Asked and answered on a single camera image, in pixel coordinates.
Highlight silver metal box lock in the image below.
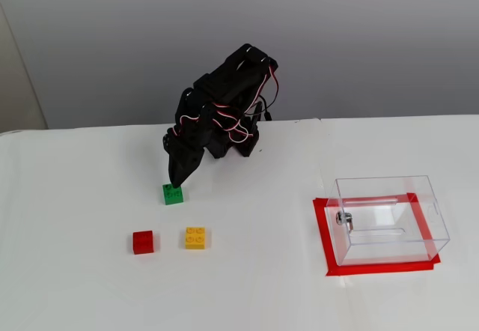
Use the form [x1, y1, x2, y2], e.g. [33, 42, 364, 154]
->
[335, 210, 357, 233]

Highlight transparent plastic box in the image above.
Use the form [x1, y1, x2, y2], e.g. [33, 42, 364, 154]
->
[324, 174, 451, 268]

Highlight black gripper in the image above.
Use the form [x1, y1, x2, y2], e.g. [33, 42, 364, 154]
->
[162, 103, 217, 188]

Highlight red lego brick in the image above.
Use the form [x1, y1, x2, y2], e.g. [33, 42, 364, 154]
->
[132, 230, 155, 255]

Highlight red white servo cable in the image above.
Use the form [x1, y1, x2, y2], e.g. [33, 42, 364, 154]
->
[177, 101, 251, 144]
[245, 59, 282, 123]

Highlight red tape square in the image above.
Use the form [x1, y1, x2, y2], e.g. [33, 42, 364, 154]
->
[312, 192, 442, 278]

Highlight yellow lego brick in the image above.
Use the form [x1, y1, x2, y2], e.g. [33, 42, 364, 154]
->
[185, 226, 208, 250]

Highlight green lego brick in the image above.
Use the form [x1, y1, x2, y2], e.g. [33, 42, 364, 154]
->
[162, 183, 185, 206]

